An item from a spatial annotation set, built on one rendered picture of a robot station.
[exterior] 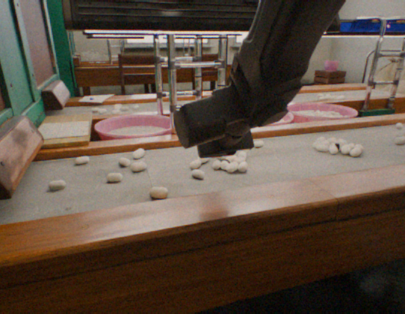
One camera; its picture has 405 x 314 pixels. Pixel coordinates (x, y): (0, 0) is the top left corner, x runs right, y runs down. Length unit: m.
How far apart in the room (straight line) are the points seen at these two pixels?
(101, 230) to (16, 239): 0.11
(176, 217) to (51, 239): 0.18
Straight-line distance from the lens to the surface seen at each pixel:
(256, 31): 0.30
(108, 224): 0.48
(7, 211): 0.63
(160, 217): 0.47
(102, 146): 0.82
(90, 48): 5.66
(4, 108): 0.85
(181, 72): 3.48
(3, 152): 0.61
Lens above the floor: 1.02
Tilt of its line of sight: 23 degrees down
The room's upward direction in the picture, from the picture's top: straight up
